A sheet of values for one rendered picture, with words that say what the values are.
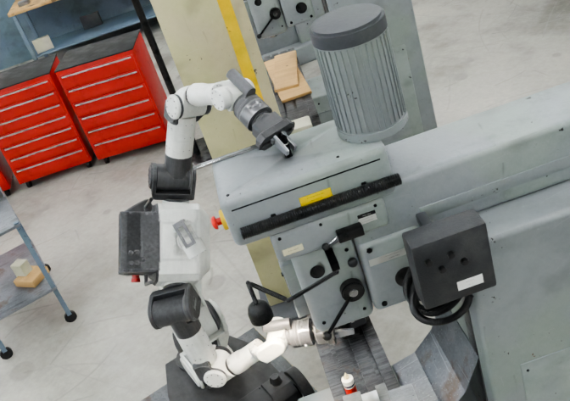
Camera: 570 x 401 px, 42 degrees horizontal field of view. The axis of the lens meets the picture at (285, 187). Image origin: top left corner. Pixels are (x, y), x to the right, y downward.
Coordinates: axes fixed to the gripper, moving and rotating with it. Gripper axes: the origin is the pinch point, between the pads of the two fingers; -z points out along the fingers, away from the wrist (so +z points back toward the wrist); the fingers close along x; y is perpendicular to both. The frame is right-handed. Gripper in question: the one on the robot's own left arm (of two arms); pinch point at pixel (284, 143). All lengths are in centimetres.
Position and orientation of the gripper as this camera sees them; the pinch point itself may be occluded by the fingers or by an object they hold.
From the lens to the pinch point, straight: 203.3
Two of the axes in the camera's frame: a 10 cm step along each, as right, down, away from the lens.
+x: -7.7, 5.0, -3.9
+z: -6.3, -6.6, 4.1
